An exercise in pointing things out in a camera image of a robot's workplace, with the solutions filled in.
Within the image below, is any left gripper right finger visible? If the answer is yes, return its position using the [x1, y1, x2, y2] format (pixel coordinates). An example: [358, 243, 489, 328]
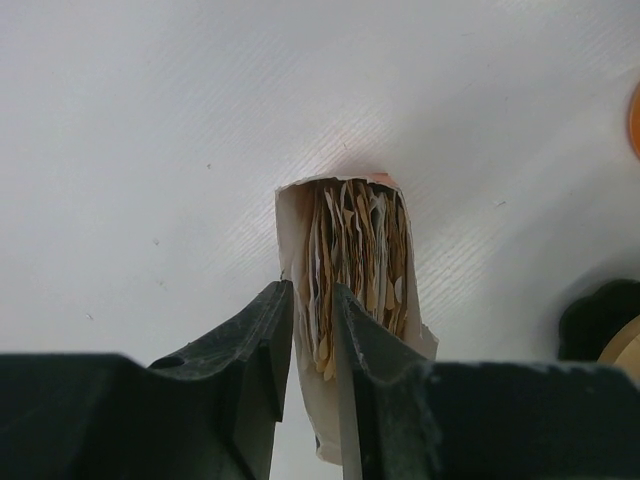
[333, 285, 639, 479]

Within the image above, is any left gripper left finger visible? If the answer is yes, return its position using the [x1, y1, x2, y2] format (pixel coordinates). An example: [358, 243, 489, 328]
[1, 281, 293, 479]

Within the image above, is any orange coffee filter box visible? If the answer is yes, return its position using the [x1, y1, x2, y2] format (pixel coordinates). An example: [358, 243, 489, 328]
[275, 174, 438, 465]

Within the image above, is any dark green glass dripper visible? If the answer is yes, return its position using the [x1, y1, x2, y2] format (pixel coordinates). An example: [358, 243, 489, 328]
[558, 279, 639, 362]

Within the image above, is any light wooden ring holder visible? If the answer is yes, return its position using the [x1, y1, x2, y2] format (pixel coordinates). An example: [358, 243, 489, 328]
[597, 316, 640, 380]

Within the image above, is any orange glass carafe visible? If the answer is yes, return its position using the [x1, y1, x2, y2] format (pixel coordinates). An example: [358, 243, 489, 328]
[627, 84, 640, 159]

